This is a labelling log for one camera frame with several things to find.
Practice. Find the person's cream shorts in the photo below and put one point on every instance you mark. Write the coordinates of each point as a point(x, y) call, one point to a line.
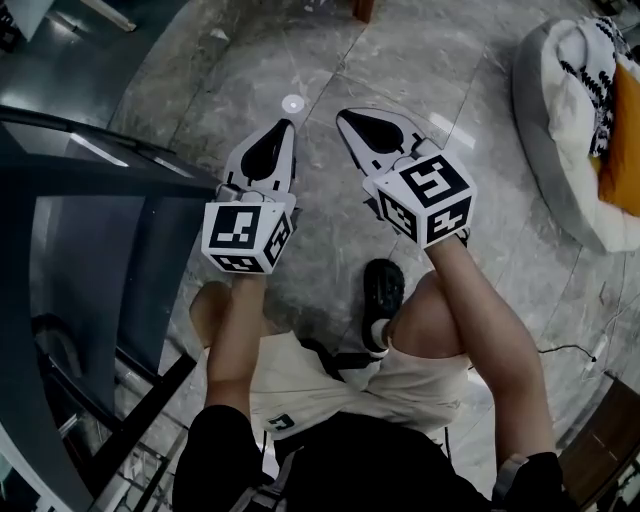
point(310, 390)

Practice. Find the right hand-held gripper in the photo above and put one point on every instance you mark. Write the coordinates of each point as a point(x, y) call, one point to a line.
point(430, 200)

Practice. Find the white table leg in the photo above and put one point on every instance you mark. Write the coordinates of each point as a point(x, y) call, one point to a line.
point(115, 15)

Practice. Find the person's leg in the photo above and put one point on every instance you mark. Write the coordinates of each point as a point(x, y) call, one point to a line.
point(207, 310)
point(425, 320)

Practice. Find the person's left forearm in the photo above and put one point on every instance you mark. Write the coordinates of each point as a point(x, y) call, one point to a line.
point(232, 340)

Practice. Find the orange cushion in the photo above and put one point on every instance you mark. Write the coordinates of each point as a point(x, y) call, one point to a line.
point(622, 160)

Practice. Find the white power strip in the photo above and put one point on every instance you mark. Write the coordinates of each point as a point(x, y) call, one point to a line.
point(597, 352)

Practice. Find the black shoe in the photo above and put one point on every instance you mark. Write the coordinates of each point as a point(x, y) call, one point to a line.
point(382, 295)

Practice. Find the wooden vanity cabinet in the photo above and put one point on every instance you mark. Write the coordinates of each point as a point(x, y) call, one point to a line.
point(364, 9)

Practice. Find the grey drain pipe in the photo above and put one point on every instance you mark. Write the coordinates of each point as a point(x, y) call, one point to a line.
point(60, 340)

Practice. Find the person's left leg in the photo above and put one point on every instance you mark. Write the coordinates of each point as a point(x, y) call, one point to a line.
point(207, 310)

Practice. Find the person's black shirt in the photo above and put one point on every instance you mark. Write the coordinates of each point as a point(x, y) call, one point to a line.
point(360, 470)

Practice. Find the grey white beanbag seat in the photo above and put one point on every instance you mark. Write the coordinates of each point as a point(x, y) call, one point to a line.
point(540, 150)

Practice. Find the black white patterned blanket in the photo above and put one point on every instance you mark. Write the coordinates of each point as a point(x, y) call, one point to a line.
point(595, 75)

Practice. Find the chrome rack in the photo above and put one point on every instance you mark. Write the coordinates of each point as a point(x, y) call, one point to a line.
point(140, 465)

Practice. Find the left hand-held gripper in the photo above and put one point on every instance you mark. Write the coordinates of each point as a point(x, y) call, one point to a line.
point(235, 230)

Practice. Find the person's right forearm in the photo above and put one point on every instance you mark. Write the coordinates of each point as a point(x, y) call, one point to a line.
point(505, 370)

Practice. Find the brown wooden box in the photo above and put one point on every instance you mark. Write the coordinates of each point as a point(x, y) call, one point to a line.
point(605, 450)

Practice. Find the person's right leg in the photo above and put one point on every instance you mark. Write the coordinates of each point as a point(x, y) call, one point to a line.
point(425, 320)

